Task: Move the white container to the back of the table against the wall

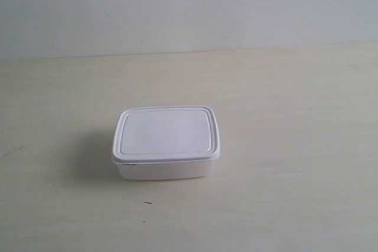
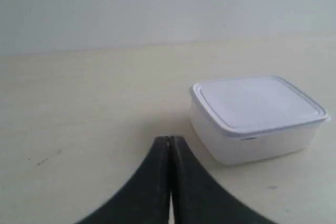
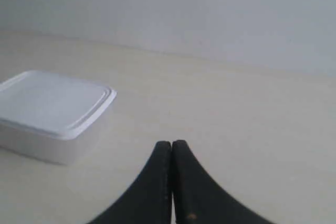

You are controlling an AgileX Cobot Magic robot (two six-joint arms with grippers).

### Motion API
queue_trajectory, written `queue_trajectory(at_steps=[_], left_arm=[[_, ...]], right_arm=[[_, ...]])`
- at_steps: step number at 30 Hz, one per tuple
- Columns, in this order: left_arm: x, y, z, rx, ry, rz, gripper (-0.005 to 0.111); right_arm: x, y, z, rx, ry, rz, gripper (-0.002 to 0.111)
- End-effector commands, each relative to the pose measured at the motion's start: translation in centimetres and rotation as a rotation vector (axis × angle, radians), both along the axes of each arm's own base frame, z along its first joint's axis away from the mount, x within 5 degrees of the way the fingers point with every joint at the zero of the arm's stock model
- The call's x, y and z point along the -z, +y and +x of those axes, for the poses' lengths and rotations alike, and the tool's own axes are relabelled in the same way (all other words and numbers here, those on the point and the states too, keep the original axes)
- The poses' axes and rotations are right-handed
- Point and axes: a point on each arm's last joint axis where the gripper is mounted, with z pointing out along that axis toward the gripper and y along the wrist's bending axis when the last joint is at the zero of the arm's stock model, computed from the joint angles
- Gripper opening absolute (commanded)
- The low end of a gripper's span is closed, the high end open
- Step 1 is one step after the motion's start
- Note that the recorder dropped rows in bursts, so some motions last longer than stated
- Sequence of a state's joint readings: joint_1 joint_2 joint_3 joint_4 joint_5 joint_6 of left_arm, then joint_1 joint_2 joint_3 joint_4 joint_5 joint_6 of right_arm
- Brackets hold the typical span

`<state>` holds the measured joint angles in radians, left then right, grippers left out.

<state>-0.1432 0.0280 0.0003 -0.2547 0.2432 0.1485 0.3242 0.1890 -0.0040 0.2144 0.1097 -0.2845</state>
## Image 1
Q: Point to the white lidded plastic container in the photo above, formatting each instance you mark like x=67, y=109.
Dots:
x=165, y=143

